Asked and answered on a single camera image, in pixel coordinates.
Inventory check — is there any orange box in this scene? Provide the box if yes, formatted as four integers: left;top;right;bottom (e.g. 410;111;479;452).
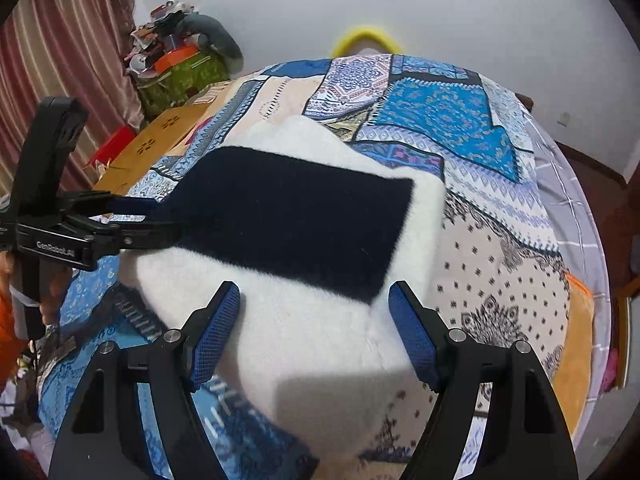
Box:
152;45;201;73

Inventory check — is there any green patterned bag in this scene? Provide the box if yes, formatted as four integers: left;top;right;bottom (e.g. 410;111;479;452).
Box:
136;52;232;121

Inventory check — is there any red box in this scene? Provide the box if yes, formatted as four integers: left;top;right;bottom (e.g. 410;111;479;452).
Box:
85;126;136;166

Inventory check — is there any wooden chair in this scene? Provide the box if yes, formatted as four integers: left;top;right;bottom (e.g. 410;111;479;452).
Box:
607;280;632;391

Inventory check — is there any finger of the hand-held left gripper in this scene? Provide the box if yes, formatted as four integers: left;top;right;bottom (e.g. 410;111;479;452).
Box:
59;190;162;217
94;219;190;255

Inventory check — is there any white and black sweater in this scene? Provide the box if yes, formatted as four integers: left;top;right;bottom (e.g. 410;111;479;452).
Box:
117;115;446;461

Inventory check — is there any blue patchwork blanket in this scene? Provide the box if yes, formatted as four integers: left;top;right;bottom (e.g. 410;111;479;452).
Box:
37;52;573;480

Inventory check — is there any person's left hand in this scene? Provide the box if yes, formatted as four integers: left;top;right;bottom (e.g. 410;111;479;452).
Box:
40;266;72;328

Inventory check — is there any striped curtain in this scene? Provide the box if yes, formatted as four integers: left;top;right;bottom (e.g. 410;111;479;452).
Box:
0;0;146;201

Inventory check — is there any grey checked bedsheet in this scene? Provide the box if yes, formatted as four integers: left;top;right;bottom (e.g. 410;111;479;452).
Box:
520;95;616;456

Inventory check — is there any pile of clutter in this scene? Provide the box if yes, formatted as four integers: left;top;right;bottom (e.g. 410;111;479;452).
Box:
127;0;196;76

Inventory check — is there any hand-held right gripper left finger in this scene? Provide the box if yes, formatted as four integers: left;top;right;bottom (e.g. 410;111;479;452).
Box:
47;280;242;480

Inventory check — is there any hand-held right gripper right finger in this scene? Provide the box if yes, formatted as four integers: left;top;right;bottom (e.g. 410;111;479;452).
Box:
387;281;579;480

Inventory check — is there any yellow ring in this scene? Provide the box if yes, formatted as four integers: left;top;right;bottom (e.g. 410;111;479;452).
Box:
330;24;403;57

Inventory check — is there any wooden board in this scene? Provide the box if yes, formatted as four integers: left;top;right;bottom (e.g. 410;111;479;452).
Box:
92;102;211;196

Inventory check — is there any orange cushion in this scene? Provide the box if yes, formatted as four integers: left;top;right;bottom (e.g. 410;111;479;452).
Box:
550;272;596;436

